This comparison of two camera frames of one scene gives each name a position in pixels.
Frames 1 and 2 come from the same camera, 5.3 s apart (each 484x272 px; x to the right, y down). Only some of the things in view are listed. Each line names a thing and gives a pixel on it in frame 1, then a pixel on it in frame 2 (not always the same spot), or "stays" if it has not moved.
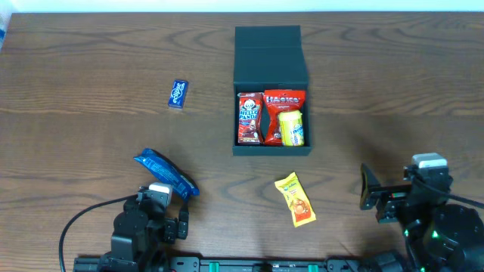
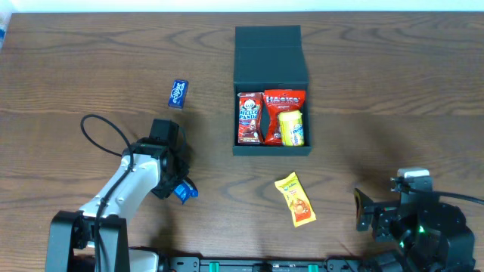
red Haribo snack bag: (276, 101) stays
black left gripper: (172, 227) → (175, 178)
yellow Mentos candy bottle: (292, 128) stays
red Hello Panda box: (250, 118) stays
